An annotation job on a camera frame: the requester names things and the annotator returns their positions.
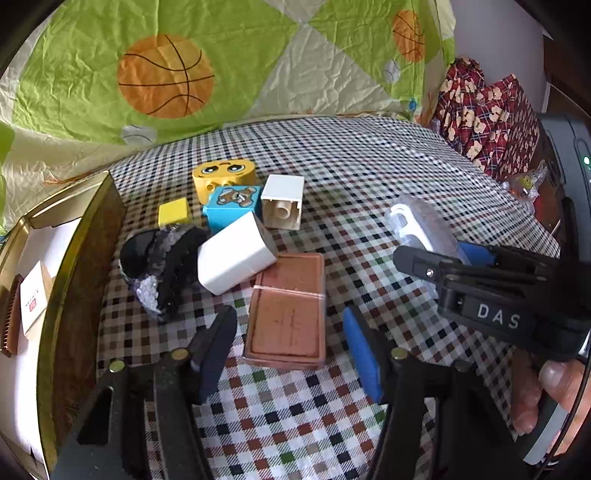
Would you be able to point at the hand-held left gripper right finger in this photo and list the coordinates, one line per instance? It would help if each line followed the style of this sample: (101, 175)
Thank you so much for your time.
(362, 353)

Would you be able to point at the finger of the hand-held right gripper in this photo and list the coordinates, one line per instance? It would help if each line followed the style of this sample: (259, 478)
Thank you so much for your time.
(422, 263)
(478, 253)

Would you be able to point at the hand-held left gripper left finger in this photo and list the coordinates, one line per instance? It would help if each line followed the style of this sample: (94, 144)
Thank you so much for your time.
(217, 353)

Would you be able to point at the clear white plastic holder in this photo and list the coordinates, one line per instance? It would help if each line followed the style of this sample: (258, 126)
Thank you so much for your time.
(415, 221)

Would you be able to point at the brown rectangular case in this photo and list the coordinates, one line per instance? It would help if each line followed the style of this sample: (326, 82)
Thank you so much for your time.
(286, 323)

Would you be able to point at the black sequined hair clip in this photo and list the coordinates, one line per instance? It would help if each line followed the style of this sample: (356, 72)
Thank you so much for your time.
(180, 272)

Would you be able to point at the white rounded box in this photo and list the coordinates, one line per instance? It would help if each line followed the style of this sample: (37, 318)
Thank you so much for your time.
(231, 258)

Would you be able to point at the yellow cube block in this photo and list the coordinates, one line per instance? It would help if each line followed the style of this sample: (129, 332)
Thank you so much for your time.
(174, 214)

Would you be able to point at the white hollow toy block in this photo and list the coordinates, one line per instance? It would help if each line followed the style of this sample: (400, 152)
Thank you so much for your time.
(284, 189)

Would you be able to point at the gold tin box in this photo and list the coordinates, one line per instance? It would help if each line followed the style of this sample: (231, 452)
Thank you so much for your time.
(87, 258)

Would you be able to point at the person's right hand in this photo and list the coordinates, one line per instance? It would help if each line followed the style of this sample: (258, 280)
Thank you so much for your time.
(554, 376)

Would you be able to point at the clear bag with toy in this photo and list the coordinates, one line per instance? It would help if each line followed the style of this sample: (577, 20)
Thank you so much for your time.
(526, 182)

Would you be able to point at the checkered tablecloth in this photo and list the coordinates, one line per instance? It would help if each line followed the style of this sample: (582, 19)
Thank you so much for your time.
(369, 161)

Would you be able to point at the red plaid bear cushion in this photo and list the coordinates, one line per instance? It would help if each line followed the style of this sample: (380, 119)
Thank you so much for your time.
(457, 101)
(503, 120)

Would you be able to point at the blue bear toy block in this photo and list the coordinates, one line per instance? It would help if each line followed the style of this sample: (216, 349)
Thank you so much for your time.
(231, 203)

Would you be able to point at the yellow face toy block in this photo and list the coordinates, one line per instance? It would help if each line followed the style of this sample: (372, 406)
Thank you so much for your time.
(221, 173)

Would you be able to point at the dark wooden cabinet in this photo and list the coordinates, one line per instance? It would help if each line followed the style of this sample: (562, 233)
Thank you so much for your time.
(568, 87)

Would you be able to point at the white paper card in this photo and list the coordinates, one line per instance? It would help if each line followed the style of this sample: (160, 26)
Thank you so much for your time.
(34, 295)

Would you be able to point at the white paper liner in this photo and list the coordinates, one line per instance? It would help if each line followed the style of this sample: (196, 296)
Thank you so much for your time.
(51, 240)

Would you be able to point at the brown comb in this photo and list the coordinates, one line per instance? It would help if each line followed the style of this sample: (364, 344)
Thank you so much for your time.
(10, 318)

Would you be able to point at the basketball print bed sheet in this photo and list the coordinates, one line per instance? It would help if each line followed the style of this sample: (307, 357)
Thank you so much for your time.
(231, 46)

